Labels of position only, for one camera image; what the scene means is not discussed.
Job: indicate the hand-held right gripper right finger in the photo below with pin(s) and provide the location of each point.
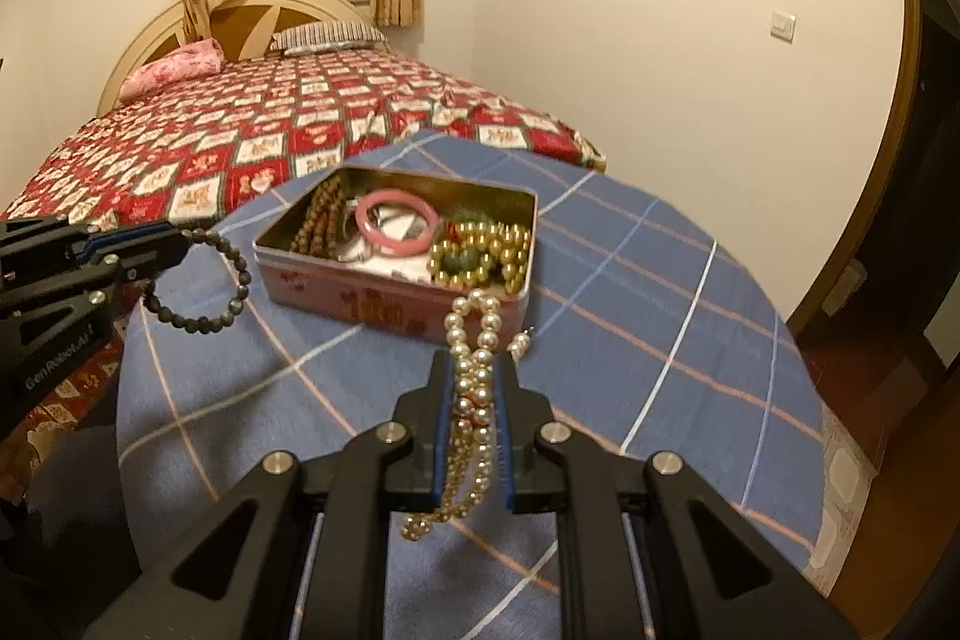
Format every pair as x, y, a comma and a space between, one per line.
510, 430

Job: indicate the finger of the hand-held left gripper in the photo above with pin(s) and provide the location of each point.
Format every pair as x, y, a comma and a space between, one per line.
150, 265
127, 239

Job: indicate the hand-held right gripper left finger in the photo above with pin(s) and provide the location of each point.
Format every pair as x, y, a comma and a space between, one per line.
442, 430

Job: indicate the pink tin box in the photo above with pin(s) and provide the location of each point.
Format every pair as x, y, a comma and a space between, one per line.
375, 302

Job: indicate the gold pearl bead strand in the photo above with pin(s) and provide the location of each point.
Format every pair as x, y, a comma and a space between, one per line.
502, 250

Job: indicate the pink bangle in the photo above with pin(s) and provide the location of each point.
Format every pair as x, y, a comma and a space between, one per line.
397, 246

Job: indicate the bed with red quilt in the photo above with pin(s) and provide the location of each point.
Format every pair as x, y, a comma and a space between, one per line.
225, 145

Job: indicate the blue plaid tablecloth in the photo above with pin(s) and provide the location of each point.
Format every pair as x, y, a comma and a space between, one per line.
637, 310

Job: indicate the pink pillow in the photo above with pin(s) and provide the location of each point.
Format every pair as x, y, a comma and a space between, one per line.
172, 66

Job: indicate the cream arched headboard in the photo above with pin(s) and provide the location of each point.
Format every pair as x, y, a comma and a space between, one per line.
247, 6

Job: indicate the striped pillow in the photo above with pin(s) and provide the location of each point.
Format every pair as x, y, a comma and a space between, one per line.
330, 36

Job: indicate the wooden door frame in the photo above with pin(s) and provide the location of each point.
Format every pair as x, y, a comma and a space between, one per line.
885, 160

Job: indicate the white light switch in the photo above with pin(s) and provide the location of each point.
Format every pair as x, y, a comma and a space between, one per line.
783, 24

